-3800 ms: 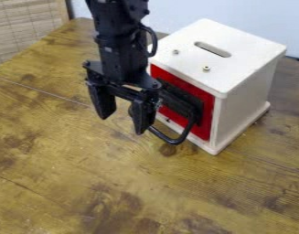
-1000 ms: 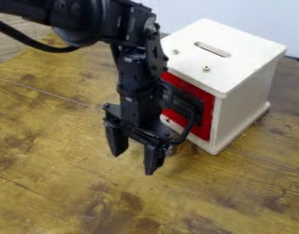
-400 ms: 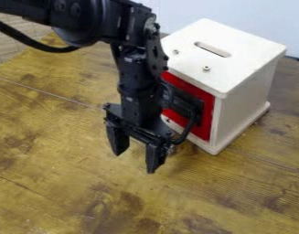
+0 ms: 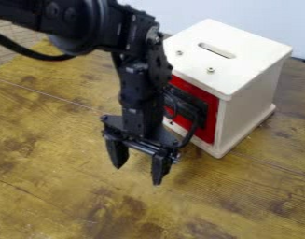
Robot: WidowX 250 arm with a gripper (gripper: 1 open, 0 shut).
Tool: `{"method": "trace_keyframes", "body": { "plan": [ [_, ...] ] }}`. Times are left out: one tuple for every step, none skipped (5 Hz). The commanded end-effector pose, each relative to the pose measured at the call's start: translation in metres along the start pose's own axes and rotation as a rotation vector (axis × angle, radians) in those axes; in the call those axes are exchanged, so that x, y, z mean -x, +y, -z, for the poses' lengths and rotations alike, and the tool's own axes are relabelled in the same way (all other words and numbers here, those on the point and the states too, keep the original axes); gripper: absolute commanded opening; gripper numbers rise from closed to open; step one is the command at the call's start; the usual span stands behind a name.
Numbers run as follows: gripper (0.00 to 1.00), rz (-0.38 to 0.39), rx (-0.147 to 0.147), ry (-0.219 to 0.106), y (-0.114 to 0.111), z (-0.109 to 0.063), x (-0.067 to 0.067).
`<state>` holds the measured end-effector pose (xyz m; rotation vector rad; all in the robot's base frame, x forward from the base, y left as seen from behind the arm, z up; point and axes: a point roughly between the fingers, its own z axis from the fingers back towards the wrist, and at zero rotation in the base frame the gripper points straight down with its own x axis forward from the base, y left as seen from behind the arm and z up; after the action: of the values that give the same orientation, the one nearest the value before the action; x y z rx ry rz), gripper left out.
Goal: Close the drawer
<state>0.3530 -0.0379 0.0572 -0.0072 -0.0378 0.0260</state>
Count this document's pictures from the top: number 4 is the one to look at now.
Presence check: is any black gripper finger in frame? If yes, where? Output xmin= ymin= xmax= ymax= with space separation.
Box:
xmin=105 ymin=139 xmax=129 ymax=169
xmin=152 ymin=154 xmax=172 ymax=186

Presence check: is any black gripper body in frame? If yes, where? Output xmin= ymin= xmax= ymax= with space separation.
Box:
xmin=101 ymin=108 xmax=179 ymax=163

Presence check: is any black metal drawer handle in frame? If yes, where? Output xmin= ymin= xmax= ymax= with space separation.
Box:
xmin=163 ymin=86 xmax=204 ymax=149

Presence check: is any red drawer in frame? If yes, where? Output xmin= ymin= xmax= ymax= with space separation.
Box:
xmin=164 ymin=76 xmax=220 ymax=144

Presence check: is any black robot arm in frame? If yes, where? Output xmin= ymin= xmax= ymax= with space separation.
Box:
xmin=0 ymin=0 xmax=179 ymax=185

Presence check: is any white wooden box cabinet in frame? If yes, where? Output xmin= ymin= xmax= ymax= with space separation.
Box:
xmin=164 ymin=19 xmax=292 ymax=158

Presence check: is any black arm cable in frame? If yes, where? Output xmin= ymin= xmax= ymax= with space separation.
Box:
xmin=0 ymin=30 xmax=77 ymax=62

